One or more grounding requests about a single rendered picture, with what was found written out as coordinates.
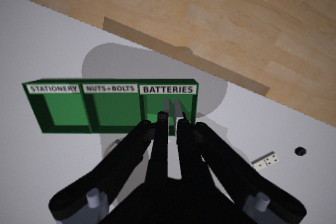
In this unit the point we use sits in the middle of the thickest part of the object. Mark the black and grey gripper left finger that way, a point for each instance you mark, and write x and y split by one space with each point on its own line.
87 200

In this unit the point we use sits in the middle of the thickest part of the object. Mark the green three-compartment bin rack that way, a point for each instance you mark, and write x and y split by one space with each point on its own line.
107 106

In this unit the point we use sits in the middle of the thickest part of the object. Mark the white domino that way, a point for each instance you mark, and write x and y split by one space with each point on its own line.
265 161

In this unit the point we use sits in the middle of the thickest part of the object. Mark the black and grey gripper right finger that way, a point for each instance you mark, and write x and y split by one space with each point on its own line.
263 201

